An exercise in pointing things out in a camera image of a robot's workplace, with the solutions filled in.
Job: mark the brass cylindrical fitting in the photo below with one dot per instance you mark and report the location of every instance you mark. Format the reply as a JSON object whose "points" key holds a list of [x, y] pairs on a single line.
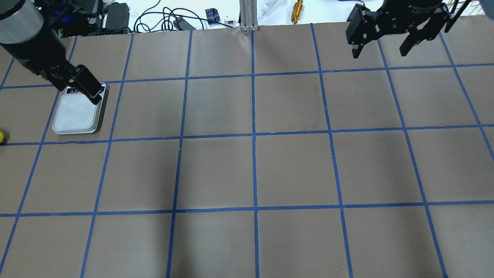
{"points": [[297, 11]]}

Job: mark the aluminium frame post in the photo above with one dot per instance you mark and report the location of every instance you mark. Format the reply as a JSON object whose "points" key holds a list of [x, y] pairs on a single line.
{"points": [[248, 15]]}

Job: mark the silver digital kitchen scale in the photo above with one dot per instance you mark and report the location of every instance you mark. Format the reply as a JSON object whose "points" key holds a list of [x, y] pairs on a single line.
{"points": [[76, 114]]}

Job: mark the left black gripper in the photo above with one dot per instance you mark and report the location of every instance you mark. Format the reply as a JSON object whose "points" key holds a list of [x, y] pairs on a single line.
{"points": [[31, 53]]}

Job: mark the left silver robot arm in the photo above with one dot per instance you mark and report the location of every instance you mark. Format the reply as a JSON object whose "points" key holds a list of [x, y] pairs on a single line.
{"points": [[28, 35]]}

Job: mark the white red switch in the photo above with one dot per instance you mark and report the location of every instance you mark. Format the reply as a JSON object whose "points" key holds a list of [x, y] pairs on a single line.
{"points": [[230, 21]]}

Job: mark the black power adapter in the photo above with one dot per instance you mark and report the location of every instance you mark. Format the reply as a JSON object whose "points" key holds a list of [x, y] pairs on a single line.
{"points": [[117, 16]]}

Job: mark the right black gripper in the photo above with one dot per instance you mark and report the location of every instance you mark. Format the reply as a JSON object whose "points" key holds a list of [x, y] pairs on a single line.
{"points": [[407, 15]]}

